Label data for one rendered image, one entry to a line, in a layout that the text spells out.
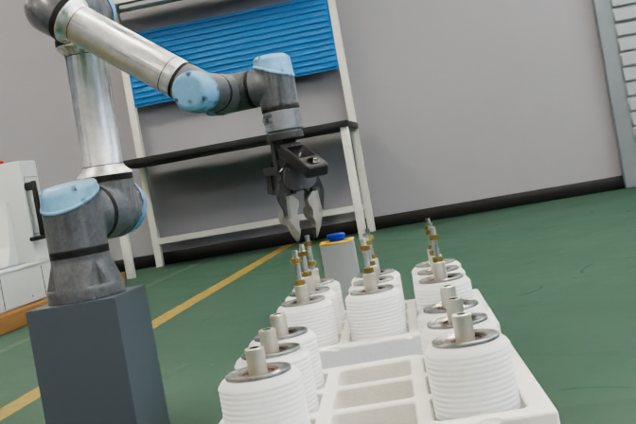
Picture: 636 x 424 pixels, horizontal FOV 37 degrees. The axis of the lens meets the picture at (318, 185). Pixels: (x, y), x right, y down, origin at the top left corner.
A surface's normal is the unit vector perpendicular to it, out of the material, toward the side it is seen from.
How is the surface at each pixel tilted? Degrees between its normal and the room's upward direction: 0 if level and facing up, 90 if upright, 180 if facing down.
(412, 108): 90
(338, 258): 90
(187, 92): 90
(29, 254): 90
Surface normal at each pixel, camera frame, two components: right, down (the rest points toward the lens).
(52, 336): -0.14, 0.04
